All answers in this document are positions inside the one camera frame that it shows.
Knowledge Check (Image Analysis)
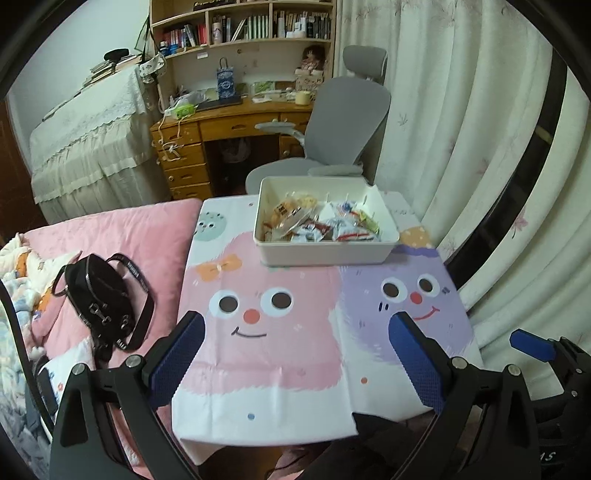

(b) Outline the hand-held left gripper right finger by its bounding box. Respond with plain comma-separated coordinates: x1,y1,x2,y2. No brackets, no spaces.
388,311,541,480

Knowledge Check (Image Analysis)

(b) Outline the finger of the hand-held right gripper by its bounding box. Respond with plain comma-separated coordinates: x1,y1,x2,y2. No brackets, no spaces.
510,329,591,398

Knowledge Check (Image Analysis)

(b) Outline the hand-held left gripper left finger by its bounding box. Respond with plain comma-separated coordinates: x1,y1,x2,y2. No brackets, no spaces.
48,310,206,480

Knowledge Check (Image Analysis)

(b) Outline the dark brownie snack packet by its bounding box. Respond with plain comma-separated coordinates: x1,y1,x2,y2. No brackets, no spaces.
335,226,376,243

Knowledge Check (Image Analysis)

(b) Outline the white plastic storage box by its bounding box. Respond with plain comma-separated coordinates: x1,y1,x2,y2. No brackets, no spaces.
253,175,400,267

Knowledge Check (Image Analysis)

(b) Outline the biscuit tray packet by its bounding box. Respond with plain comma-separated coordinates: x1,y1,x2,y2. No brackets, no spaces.
272,194,319,227

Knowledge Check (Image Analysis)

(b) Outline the black handbag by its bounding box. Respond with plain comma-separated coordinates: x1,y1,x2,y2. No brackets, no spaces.
52,251,155,363

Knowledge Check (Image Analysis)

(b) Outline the cartoon printed table cloth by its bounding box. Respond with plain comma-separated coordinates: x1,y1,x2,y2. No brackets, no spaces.
172,191,483,464

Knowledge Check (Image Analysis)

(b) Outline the pink blanket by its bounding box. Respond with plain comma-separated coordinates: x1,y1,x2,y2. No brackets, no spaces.
0,198,204,462

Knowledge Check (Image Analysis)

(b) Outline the floral quilt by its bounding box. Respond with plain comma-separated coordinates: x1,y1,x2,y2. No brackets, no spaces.
0,231,61,462

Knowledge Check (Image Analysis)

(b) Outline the white floral curtain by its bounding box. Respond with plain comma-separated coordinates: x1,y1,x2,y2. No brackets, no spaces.
337,0,591,416

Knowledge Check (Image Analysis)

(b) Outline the white lace cover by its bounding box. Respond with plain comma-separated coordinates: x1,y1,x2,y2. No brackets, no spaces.
28,65,171,224

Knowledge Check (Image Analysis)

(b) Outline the wooden desk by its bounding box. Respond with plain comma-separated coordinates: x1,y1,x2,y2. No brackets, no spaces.
150,99,319,201

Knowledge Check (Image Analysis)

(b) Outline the grey office chair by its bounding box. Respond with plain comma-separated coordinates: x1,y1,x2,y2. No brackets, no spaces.
245,45,391,195

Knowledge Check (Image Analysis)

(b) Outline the white plastic bag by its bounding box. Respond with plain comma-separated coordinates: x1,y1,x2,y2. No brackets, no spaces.
173,90,206,109

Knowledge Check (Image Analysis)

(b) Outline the blue gift bag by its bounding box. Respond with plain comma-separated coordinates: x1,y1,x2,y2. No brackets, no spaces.
216,58,237,100

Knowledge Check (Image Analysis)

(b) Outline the patterned fabric bag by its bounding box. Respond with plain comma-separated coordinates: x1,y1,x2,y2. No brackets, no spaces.
139,53,167,84

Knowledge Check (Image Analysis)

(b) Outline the stack of books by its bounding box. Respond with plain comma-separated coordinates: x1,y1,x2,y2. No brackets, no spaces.
83,55,139,88

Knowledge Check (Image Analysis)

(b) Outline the doll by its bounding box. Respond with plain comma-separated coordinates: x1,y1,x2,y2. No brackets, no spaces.
295,46,328,88

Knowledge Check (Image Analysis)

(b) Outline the wooden bookshelf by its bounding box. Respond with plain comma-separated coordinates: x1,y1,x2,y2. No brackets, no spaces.
148,0,335,100

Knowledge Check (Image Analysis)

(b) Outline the white cable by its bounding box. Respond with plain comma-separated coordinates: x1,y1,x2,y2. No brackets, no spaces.
154,115,183,162

